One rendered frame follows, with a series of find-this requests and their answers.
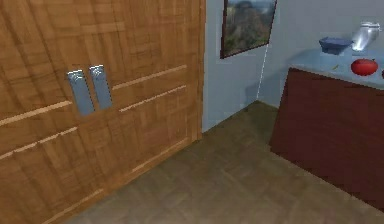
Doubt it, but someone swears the red tomato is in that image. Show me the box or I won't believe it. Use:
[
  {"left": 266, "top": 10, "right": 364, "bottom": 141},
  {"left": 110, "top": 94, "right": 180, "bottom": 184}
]
[{"left": 350, "top": 58, "right": 379, "bottom": 77}]

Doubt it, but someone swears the wooden double door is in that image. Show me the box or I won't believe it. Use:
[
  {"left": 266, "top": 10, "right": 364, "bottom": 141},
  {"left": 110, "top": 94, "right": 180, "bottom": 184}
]
[{"left": 0, "top": 0, "right": 207, "bottom": 224}]

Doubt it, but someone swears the blue bowl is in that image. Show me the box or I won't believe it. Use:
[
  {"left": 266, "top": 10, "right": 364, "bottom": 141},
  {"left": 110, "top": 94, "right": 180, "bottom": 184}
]
[{"left": 318, "top": 36, "right": 354, "bottom": 55}]

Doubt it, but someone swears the silver metal jar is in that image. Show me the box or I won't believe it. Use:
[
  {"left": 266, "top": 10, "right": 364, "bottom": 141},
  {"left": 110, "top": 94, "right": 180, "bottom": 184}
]
[{"left": 351, "top": 21, "right": 382, "bottom": 52}]

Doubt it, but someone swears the dark red counter cabinet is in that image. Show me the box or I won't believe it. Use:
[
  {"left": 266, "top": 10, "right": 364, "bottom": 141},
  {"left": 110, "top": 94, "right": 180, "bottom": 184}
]
[{"left": 269, "top": 48, "right": 384, "bottom": 212}]

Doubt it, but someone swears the framed landscape picture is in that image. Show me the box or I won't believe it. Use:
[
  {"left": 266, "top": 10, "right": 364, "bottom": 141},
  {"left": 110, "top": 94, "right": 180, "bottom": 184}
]
[{"left": 219, "top": 0, "right": 278, "bottom": 60}]

